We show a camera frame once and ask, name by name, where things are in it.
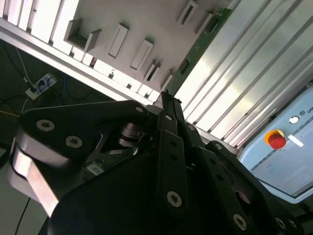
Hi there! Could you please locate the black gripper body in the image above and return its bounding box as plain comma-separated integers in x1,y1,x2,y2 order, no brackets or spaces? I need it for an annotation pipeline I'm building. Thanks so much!
47,114,236,235

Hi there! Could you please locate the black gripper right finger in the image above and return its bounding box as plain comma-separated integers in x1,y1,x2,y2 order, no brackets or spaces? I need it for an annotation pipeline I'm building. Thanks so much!
172,97,307,235

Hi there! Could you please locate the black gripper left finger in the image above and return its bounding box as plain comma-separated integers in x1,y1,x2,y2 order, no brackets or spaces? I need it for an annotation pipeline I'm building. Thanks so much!
6,91,191,218

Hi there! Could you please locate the green RAM stick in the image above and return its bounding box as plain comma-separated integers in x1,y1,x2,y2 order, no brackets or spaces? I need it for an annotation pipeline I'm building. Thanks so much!
171,7,233,85

